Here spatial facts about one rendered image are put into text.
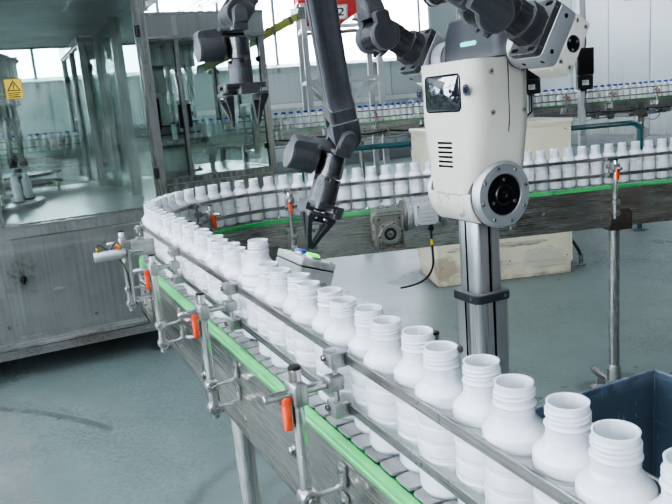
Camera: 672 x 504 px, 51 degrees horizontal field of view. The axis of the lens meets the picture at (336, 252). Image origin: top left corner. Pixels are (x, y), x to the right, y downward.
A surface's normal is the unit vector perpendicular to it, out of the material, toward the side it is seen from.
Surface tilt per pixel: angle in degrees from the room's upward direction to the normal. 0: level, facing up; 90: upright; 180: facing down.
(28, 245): 90
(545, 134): 90
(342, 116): 109
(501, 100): 90
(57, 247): 90
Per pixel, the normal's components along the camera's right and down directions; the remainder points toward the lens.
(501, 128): 0.44, 0.33
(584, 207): 0.13, 0.19
